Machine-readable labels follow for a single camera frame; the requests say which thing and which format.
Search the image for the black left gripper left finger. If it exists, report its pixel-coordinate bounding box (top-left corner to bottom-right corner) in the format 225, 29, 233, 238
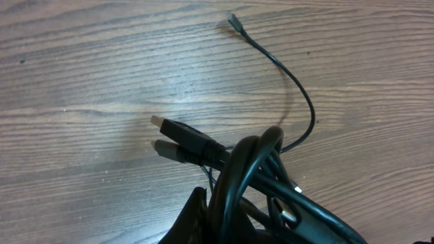
159, 187, 207, 244

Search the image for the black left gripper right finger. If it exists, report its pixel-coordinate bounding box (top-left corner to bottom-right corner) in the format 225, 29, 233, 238
250, 199, 366, 244

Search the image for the black USB cable silver plug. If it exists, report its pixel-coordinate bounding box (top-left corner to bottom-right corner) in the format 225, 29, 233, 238
151, 116, 349, 243

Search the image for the black USB cable blue plug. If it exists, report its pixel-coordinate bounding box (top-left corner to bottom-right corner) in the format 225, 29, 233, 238
197, 17, 315, 151

